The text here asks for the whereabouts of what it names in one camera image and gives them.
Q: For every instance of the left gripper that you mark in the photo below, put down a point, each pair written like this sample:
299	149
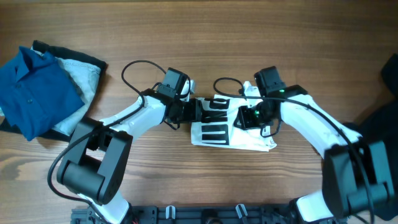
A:
195	113

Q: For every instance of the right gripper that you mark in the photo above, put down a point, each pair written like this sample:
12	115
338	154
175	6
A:
241	117

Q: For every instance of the white polo shirt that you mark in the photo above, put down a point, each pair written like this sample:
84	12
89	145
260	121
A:
224	134

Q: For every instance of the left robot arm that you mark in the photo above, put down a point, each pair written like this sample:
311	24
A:
94	163

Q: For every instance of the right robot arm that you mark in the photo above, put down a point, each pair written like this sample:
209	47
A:
356	170

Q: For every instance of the black garment pile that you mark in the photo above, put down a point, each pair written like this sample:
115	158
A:
381	125

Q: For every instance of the folded light denim jeans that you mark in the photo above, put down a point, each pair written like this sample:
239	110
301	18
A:
84	71

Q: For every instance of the folded blue shirt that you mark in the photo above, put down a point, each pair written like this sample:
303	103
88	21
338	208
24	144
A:
36	93

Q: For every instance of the folded black garment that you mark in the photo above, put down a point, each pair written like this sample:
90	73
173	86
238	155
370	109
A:
46	90

